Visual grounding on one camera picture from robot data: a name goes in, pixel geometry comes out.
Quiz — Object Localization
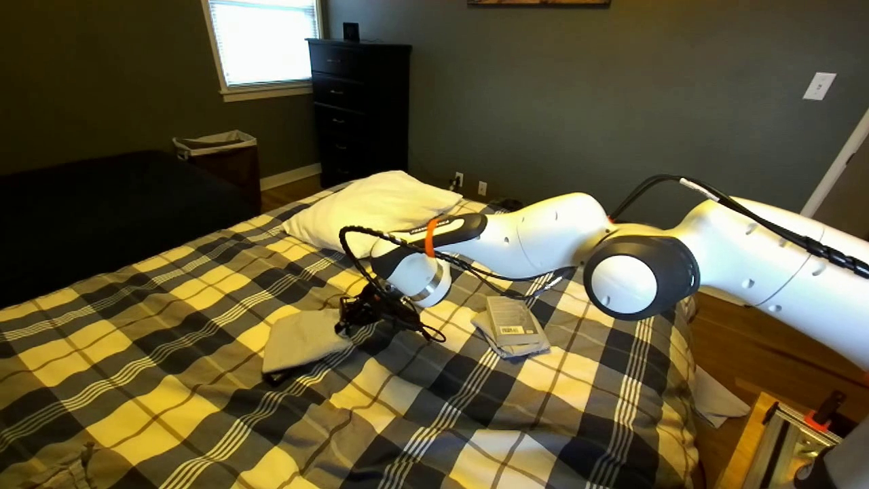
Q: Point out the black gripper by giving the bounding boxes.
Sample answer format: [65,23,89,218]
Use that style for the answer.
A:
[335,280,420,343]

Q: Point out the grey clothing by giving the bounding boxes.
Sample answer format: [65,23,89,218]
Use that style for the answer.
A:
[261,311,358,377]

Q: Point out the white pillow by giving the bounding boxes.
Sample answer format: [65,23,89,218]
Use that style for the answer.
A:
[280,168,492,263]

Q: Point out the plaid yellow grey bedspread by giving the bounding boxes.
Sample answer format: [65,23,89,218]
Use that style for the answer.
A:
[0,180,704,489]

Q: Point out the small grey folded cloth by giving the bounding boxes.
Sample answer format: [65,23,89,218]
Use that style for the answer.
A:
[469,294,553,364]

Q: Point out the brown laundry hamper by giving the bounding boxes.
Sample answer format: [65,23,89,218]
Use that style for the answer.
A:
[170,129,267,214]

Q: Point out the black dresser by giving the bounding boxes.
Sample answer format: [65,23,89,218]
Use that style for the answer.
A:
[308,36,416,190]

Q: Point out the bright window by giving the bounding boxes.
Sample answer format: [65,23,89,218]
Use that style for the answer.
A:
[198,0,327,103]

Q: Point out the white bed sheet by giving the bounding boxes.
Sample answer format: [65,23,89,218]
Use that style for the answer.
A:
[691,364,756,429]

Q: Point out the wooden bar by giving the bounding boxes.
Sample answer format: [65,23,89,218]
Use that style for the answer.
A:
[714,388,783,489]

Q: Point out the grey rounded block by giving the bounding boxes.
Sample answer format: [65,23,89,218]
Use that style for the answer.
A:
[821,433,869,489]

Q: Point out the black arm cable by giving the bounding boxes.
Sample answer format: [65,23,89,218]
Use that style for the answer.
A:
[337,171,869,345]

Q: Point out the white door frame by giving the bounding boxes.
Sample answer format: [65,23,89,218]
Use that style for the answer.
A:
[798,107,869,221]

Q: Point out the white light switch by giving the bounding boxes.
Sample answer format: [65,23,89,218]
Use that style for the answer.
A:
[802,72,839,103]

